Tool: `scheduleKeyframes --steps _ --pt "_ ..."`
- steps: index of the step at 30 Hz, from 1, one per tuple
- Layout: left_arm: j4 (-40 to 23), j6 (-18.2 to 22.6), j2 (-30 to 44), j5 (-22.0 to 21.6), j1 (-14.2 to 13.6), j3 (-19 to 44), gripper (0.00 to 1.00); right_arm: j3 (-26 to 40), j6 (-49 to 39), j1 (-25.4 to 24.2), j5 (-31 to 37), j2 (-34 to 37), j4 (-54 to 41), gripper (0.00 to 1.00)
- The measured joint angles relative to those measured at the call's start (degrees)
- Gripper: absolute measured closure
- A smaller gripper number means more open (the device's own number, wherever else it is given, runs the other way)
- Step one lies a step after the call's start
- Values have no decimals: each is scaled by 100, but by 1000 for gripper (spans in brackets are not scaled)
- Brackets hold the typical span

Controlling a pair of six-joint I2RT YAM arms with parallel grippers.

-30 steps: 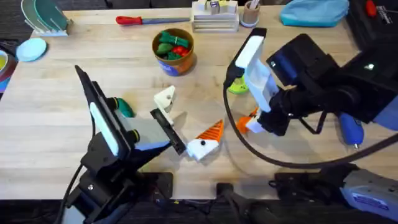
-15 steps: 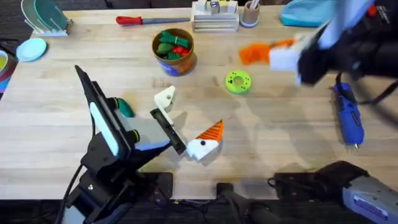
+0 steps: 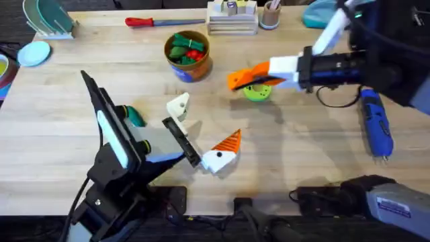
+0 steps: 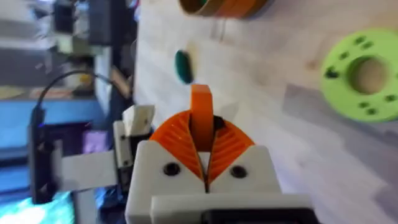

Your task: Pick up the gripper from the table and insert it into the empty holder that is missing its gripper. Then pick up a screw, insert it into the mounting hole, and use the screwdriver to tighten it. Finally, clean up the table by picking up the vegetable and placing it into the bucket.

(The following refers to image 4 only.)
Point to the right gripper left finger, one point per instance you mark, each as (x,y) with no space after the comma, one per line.
(161,161)

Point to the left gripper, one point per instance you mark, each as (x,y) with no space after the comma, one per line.
(124,155)

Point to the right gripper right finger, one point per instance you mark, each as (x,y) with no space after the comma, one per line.
(245,168)

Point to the orange ribbed wedge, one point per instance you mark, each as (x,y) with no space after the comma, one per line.
(202,115)

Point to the green toy vegetable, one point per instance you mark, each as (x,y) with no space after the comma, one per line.
(183,67)

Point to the orange and brown bucket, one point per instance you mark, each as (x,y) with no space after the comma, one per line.
(222,7)

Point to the green disc with holes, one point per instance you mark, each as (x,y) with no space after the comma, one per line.
(360,74)

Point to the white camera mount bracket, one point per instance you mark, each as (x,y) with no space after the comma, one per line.
(87,171)

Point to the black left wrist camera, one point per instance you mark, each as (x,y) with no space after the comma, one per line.
(42,161)

